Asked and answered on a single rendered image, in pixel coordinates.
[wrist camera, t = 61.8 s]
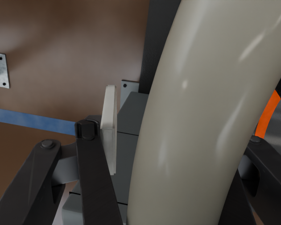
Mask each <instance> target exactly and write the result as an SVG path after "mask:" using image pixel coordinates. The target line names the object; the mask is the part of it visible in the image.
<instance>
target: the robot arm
mask: <svg viewBox="0 0 281 225"><path fill-rule="evenodd" d="M74 130H75V140H76V141H75V142H73V143H71V144H68V145H63V146H61V142H60V141H58V140H55V139H46V140H42V141H40V142H38V143H37V144H36V145H35V146H34V147H33V149H32V150H31V152H30V153H29V155H28V157H27V158H26V160H25V161H24V163H23V164H22V166H21V167H20V169H19V171H18V172H17V174H16V175H15V177H14V178H13V180H12V181H11V183H10V184H9V186H8V187H7V189H6V191H5V192H4V194H3V195H2V197H1V198H0V225H52V223H53V221H54V218H55V215H56V212H57V209H58V207H59V204H60V201H61V198H62V195H63V193H64V190H65V187H66V183H69V182H73V181H77V180H79V185H80V194H81V204H82V214H83V225H123V222H122V218H121V214H120V210H119V206H118V203H117V199H116V195H115V191H114V187H113V184H112V179H111V175H114V174H115V173H116V140H117V92H116V86H115V85H108V86H106V92H105V98H104V104H103V113H102V115H88V116H87V117H86V118H85V119H83V120H79V121H77V122H76V123H75V125H74ZM250 205H251V206H252V207H253V209H254V210H255V212H256V213H257V215H258V217H259V218H260V219H261V221H262V222H263V224H264V225H281V154H280V153H279V152H277V151H276V150H275V149H274V148H273V147H272V146H271V145H270V144H269V143H268V142H267V141H266V140H264V139H263V138H260V137H259V136H254V135H252V136H251V138H250V141H249V143H248V145H247V147H246V149H245V152H244V154H243V156H242V159H241V161H240V163H239V166H238V168H237V171H236V173H235V176H234V178H233V181H232V183H231V186H230V189H229V191H228V194H227V197H226V200H225V203H224V206H223V209H222V212H221V216H220V219H219V223H218V225H257V224H256V221H255V218H254V215H253V213H252V209H251V206H250Z"/></svg>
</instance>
